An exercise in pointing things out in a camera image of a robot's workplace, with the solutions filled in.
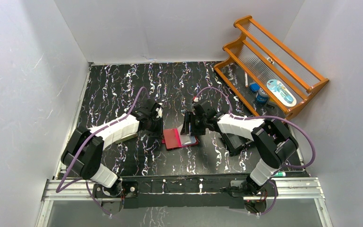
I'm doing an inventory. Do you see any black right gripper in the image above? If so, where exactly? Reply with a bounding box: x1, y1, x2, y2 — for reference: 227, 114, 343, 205
180, 111, 207, 136

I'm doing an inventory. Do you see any orange wooden shelf rack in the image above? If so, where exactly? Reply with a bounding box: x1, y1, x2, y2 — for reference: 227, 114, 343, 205
214, 16, 329, 119

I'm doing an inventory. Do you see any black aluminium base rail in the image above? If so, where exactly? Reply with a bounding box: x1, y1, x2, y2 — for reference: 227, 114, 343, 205
42, 170, 326, 217

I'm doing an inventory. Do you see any red card holder wallet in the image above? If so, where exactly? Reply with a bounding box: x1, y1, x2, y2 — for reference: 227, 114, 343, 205
162, 126, 199, 150

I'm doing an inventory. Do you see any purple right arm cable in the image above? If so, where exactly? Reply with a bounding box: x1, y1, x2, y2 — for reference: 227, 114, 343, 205
194, 86, 316, 216

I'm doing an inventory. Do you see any beige rectangular remote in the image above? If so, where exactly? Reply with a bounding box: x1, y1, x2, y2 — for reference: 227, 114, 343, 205
114, 133, 138, 144

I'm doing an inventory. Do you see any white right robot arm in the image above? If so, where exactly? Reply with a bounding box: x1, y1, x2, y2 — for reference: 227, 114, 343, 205
177, 100, 299, 196

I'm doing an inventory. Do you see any green white marker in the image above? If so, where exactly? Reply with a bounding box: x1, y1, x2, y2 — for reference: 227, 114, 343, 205
272, 172, 286, 177

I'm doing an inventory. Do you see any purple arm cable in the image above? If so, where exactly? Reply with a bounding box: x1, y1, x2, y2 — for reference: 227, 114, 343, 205
55, 86, 151, 217
194, 86, 316, 216

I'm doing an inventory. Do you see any white pen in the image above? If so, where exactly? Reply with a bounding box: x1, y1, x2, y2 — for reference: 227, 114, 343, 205
244, 72, 249, 87

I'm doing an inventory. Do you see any black plastic card box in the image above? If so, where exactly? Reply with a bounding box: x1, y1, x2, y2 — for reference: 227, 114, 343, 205
221, 133, 253, 156

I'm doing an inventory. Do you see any small blue block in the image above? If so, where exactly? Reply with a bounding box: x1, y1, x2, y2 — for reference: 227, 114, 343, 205
249, 82, 260, 93

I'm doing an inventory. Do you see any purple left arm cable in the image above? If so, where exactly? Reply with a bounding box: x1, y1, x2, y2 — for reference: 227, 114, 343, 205
55, 86, 151, 217

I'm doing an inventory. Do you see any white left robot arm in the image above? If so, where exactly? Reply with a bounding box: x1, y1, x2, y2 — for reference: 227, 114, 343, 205
60, 99, 163, 197

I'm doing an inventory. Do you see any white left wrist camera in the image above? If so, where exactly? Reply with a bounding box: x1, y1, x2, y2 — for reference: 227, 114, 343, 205
156, 107, 163, 118

